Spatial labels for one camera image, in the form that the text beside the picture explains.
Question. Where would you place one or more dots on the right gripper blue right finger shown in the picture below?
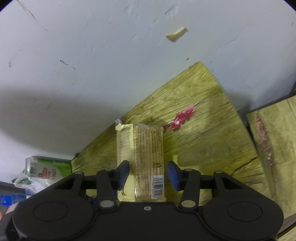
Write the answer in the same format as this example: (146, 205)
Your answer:
(187, 181)

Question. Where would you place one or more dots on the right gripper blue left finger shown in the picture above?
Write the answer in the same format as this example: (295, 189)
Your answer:
(108, 183)

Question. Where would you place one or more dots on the clear cracker pack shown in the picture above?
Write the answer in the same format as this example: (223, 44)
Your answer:
(142, 146)

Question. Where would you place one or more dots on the Tsingtao beer can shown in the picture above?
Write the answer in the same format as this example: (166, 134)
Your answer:
(47, 168)

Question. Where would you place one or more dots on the white plastic bag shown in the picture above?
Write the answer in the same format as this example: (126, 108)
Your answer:
(31, 185)

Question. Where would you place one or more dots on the black framed wooden board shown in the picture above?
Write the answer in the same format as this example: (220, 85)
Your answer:
(272, 128)

